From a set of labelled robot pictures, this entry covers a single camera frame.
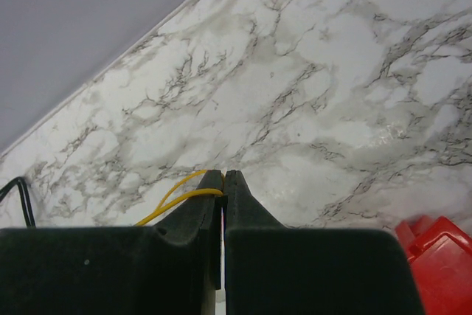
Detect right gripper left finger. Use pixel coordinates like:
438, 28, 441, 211
1, 170, 223, 314

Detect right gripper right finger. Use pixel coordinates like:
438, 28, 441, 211
224, 170, 423, 314

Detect thin yellow wire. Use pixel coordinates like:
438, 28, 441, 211
134, 170, 226, 227

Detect red plastic bin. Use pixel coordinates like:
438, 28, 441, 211
395, 215, 472, 315

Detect black coiled cable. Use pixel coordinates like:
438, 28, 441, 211
0, 176, 37, 228

